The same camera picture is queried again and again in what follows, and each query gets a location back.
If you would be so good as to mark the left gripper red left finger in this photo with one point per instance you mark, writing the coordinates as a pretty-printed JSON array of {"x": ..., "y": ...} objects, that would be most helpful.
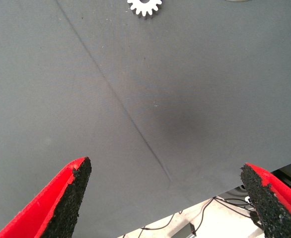
[{"x": 43, "y": 218}]

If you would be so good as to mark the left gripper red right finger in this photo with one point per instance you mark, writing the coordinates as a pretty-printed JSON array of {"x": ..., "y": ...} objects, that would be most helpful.
[{"x": 279, "y": 213}]

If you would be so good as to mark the round metal carrier plate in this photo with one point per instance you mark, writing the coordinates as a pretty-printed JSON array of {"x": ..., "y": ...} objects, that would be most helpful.
[{"x": 237, "y": 0}]

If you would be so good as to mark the small steel planetary gear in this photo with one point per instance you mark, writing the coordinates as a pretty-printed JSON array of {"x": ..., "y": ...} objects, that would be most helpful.
[{"x": 145, "y": 11}]

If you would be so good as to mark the small grey box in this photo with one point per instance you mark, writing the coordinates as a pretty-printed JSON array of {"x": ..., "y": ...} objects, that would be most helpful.
[{"x": 187, "y": 231}]

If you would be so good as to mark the dark grey table cloth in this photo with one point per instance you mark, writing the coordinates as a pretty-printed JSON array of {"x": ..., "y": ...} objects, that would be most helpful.
[{"x": 86, "y": 99}]

